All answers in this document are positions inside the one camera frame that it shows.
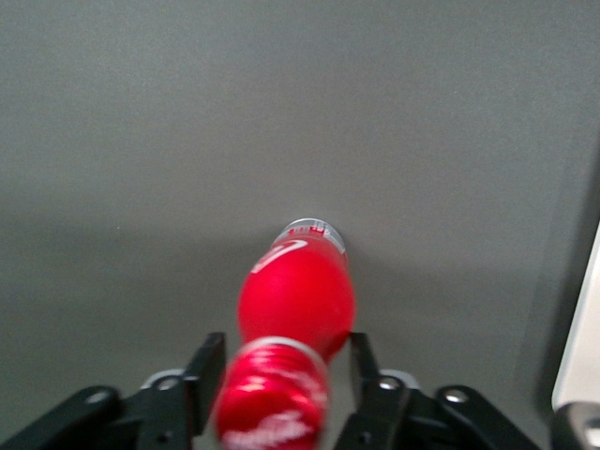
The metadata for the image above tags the red coke bottle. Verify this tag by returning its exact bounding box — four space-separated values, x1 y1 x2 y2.
213 217 357 450

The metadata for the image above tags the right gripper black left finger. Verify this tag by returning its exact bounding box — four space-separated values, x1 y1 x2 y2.
107 331 228 450

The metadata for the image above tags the white rectangular plastic tray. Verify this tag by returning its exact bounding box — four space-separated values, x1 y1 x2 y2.
551 219 600 413

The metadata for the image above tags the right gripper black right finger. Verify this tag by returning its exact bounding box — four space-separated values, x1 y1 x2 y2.
330 331 451 450

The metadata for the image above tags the dark grey table mat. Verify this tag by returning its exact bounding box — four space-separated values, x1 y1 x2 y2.
0 0 600 450

